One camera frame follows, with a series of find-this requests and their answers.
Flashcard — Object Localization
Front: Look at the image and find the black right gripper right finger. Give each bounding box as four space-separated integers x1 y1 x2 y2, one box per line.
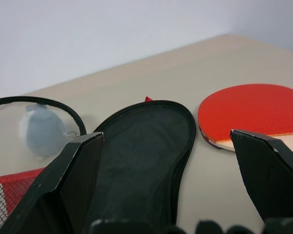
230 129 293 221

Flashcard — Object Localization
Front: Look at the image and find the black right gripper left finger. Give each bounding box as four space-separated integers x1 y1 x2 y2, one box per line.
4 132 105 234

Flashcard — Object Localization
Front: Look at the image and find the red table tennis paddle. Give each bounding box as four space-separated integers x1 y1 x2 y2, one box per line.
197 83 293 153

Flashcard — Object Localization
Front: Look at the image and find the black zippered paddle case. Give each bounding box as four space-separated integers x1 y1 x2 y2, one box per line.
0 96 196 234

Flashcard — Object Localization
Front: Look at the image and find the pale blue round object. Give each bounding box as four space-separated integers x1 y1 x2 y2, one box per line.
18 104 67 158

